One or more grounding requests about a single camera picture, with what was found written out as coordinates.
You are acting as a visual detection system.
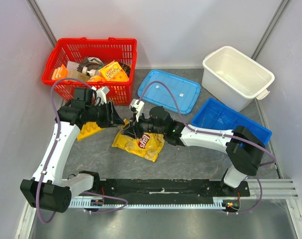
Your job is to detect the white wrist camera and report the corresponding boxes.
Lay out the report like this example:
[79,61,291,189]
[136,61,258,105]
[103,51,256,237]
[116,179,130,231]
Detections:
[130,99,145,122]
[91,86,110,106]

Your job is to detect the orange carton in basket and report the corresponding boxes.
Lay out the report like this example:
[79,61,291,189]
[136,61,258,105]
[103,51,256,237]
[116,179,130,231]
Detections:
[51,64,68,81]

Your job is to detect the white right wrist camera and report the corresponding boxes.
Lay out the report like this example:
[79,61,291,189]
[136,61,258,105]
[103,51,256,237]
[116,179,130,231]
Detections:
[130,99,145,122]

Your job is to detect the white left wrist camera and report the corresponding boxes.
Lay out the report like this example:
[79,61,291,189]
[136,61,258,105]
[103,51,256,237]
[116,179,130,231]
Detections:
[91,86,110,106]

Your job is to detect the white slotted cable duct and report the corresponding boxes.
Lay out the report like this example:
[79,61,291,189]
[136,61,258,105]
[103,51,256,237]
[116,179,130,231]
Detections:
[69,197,226,210]

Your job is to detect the orange Scrub Daddy box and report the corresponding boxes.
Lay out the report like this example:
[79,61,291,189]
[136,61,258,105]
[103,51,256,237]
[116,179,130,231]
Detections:
[99,61,129,82]

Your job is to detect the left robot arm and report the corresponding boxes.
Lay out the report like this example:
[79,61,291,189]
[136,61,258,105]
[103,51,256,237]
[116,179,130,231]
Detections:
[20,87,124,213]

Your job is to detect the yellow test tube rack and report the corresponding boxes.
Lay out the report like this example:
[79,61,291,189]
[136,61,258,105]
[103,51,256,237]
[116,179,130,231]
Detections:
[77,122,104,141]

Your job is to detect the white plastic tub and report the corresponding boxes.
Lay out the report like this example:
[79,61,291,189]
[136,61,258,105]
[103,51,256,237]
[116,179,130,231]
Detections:
[201,46,275,112]

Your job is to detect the yellow Lays chips bag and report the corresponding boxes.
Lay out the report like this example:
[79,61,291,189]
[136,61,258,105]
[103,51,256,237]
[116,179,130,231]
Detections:
[112,132,165,162]

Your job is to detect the red plastic shopping basket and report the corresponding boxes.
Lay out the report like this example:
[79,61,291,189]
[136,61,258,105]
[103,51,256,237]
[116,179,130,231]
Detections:
[41,37,138,105]

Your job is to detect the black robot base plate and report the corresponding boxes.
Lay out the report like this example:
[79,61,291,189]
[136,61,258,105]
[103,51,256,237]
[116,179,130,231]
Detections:
[88,179,250,204]

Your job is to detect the light blue plastic lid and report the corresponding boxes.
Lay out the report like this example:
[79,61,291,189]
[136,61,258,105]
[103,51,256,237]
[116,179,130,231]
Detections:
[138,70,201,115]

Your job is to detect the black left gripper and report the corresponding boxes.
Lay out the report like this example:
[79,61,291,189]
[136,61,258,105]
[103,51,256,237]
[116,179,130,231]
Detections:
[86,100,125,128]

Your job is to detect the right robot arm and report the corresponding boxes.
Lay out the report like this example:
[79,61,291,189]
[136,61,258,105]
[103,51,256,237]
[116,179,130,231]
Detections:
[121,106,265,196]

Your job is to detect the blue divided plastic bin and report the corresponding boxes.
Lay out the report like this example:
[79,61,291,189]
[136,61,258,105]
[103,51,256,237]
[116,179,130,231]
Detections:
[191,98,272,145]

